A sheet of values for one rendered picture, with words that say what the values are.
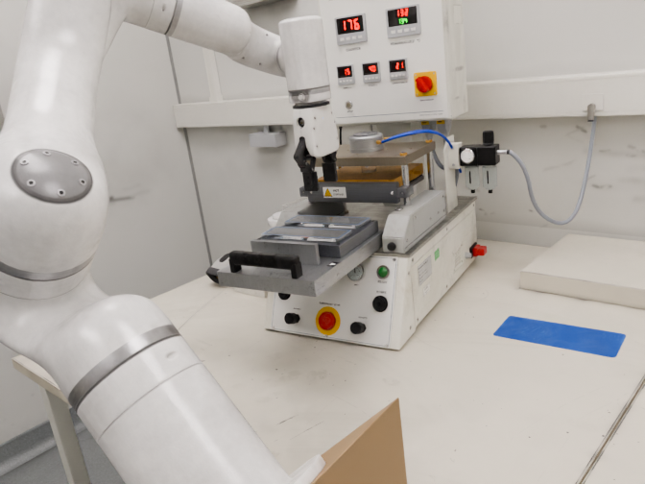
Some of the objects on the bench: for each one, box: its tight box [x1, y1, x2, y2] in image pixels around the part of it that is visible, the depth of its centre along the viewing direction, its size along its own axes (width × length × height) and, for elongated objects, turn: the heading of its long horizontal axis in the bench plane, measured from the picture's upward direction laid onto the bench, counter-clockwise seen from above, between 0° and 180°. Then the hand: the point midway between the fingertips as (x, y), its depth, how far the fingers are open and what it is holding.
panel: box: [271, 255, 398, 349], centre depth 126 cm, size 2×30×19 cm, turn 81°
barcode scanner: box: [205, 254, 229, 284], centre depth 171 cm, size 20×8×8 cm, turn 159°
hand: (321, 179), depth 122 cm, fingers open, 7 cm apart
